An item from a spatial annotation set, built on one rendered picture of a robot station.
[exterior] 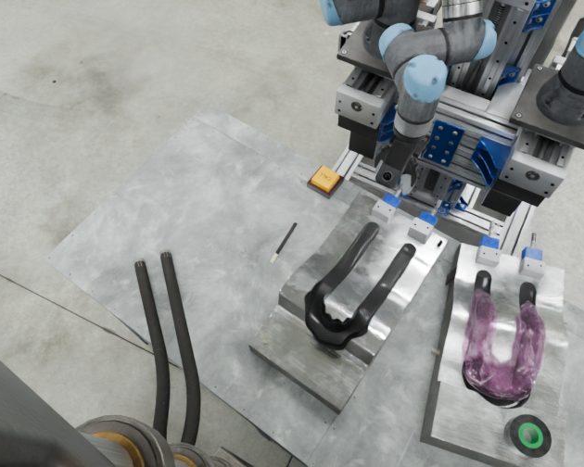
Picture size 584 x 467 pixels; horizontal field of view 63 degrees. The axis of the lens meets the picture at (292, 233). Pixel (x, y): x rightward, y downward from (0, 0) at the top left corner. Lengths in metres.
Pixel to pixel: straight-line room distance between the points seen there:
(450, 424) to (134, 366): 1.39
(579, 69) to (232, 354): 1.05
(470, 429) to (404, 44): 0.78
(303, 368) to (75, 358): 1.30
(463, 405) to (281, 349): 0.41
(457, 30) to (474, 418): 0.78
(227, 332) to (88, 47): 2.42
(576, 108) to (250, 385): 1.03
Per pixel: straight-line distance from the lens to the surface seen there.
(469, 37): 1.06
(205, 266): 1.33
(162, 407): 1.14
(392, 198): 1.30
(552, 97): 1.40
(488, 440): 1.14
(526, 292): 1.34
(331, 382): 1.14
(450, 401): 1.13
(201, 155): 1.53
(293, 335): 1.17
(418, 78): 0.92
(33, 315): 2.40
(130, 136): 2.75
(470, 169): 1.61
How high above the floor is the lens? 1.98
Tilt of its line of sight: 61 degrees down
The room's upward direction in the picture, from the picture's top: 3 degrees counter-clockwise
